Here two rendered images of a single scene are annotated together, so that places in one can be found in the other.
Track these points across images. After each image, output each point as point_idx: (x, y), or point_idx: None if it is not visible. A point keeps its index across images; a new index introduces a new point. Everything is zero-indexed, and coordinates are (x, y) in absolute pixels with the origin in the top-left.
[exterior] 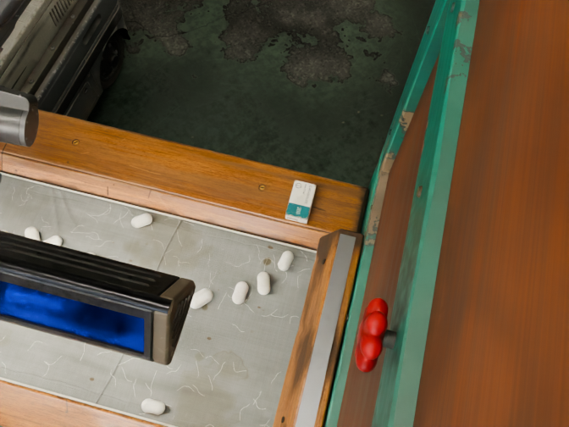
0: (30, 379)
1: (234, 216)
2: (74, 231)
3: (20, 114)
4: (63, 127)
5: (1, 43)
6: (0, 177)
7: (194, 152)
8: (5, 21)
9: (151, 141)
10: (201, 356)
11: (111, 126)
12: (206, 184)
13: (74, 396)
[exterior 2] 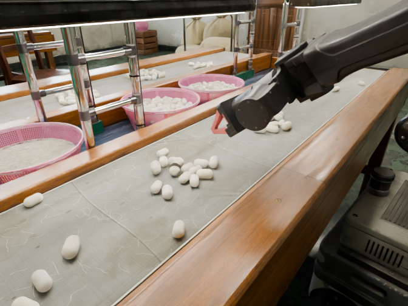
0: (115, 163)
1: (122, 304)
2: (198, 194)
3: (253, 96)
4: (297, 197)
5: (321, 78)
6: (233, 130)
7: (231, 287)
8: (326, 52)
9: (261, 251)
10: (31, 238)
11: (292, 227)
12: (180, 285)
13: (87, 175)
